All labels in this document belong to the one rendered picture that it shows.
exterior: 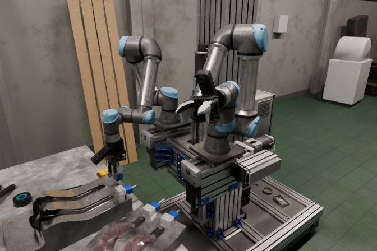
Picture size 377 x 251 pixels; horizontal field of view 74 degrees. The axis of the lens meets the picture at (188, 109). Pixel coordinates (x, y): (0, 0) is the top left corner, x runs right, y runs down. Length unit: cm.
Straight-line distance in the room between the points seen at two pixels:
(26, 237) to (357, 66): 575
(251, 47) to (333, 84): 512
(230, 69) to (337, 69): 477
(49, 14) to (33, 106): 104
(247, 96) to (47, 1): 256
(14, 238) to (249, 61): 123
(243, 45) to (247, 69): 11
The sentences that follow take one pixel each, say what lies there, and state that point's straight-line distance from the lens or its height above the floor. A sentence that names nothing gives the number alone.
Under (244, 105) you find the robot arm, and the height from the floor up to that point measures 132.
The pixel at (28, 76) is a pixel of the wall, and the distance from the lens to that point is 327.
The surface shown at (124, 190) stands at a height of 91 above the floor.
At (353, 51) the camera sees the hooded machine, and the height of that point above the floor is 112.
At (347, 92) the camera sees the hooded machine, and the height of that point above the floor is 32.
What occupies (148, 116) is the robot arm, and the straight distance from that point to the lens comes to 126.
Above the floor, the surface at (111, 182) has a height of 91.
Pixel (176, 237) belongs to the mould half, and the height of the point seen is 85.
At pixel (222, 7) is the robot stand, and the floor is 176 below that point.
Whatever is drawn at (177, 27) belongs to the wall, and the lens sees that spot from 384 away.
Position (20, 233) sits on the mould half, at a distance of 136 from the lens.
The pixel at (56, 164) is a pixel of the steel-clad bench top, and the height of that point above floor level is 80.
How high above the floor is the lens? 169
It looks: 19 degrees down
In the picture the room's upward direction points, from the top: straight up
